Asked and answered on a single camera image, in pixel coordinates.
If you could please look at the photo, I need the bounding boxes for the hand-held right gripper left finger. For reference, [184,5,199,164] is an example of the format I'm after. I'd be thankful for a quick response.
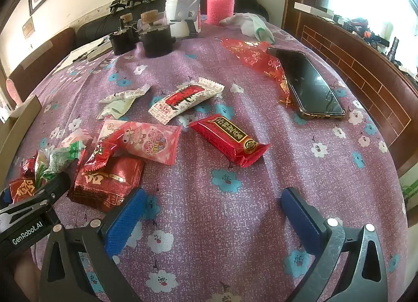
[38,187,147,302]

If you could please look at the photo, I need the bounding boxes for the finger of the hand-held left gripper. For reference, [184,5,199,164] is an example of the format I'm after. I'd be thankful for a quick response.
[33,171,71,204]

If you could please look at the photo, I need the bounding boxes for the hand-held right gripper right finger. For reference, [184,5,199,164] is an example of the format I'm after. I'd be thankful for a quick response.
[280,187,389,302]

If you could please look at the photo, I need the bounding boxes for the green candy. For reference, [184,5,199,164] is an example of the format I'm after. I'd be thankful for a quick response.
[34,141,87,188]

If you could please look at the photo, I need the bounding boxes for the cardboard box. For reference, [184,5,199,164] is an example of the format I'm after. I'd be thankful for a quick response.
[0,95,42,188]

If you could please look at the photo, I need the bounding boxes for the pink cartoon snack packet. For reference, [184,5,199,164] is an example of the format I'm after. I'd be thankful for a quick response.
[98,120,182,166]

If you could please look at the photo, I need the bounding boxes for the small red candy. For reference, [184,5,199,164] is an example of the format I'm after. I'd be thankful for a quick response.
[20,158,39,178]

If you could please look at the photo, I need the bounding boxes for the small red snack packet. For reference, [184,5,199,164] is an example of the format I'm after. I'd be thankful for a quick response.
[8,176,37,205]

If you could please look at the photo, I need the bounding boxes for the large dark red snack packet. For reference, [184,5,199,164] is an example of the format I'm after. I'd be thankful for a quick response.
[67,155,146,213]

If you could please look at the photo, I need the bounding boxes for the pink and white candy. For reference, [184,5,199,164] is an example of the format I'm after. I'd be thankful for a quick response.
[60,127,94,149]

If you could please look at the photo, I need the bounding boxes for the red twisted candy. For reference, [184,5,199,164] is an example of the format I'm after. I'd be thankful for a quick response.
[82,135,123,173]

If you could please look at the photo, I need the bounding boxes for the purple floral tablecloth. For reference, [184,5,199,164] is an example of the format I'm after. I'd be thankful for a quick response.
[33,23,410,302]

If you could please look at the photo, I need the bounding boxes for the pale green candy wrapper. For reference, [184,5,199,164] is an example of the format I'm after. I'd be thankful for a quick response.
[97,98,136,120]

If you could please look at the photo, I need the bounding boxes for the pink cushion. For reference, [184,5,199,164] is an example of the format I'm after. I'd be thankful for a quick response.
[6,78,23,107]

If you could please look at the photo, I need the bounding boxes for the red snack bar packet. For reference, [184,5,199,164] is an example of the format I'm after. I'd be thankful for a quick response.
[189,114,271,168]

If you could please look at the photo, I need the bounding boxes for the small white candy wrapper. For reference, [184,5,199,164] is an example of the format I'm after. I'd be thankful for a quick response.
[99,84,151,104]

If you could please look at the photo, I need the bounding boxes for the brown chair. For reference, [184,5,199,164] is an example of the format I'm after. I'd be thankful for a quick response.
[7,27,76,102]

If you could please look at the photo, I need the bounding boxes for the white and red snack packet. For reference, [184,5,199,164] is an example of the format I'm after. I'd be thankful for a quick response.
[148,77,225,125]

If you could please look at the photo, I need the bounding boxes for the black smartphone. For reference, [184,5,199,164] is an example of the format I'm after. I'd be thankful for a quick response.
[267,47,346,121]

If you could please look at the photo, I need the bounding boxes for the white paper sheets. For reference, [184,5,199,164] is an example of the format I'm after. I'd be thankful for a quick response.
[70,37,108,59]

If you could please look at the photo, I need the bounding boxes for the black jar with wooden knob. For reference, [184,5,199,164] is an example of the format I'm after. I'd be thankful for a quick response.
[140,11,177,58]
[109,13,138,56]

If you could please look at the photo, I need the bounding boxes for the black sofa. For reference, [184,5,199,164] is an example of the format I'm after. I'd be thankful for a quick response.
[75,0,173,49]

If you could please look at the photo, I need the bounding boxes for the brown wooden cabinet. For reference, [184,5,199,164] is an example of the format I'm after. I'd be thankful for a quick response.
[294,11,418,175]

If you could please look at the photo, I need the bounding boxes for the red plastic wrapper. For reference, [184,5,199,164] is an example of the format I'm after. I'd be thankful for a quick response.
[221,38,294,107]

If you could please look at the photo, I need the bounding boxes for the pile of assorted tools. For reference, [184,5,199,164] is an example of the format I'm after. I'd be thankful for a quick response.
[333,15,404,61]

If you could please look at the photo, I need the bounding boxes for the light crumpled cloth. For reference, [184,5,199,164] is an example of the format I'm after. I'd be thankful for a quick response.
[219,13,275,44]

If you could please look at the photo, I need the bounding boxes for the white cup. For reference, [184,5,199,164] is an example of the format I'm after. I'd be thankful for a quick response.
[165,0,201,39]

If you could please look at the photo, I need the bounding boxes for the white flat box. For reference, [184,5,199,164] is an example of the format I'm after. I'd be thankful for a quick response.
[294,2,335,18]

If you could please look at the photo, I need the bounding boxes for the grey slotted spatula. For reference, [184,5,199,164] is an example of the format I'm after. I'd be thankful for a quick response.
[170,0,201,36]

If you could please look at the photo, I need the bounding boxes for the black bag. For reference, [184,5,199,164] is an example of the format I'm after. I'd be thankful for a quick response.
[233,0,270,22]

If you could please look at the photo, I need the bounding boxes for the small wall picture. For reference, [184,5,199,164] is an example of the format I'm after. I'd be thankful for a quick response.
[22,17,36,39]

